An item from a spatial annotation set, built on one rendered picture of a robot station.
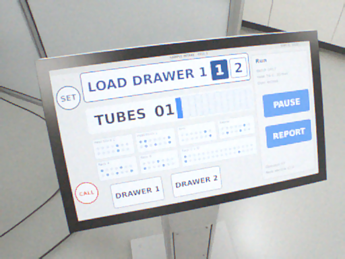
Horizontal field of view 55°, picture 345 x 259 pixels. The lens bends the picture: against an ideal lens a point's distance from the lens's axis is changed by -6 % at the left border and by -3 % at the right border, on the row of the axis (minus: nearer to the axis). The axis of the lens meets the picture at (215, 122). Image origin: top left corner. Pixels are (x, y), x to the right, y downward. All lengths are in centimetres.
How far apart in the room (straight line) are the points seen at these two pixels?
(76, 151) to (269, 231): 127
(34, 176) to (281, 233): 131
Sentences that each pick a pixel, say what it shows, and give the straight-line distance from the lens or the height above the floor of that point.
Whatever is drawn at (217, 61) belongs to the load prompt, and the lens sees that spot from 63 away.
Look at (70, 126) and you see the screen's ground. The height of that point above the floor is 111.
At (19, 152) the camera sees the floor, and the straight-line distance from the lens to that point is 214.
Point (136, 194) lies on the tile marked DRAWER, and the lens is 64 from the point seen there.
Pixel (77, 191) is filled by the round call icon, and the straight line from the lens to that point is 65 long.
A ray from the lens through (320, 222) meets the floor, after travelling 184.
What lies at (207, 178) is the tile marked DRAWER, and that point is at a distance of 65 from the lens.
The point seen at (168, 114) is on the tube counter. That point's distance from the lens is 61.
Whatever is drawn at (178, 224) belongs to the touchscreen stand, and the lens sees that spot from 98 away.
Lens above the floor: 156
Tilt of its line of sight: 48 degrees down
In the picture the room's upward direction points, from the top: 6 degrees clockwise
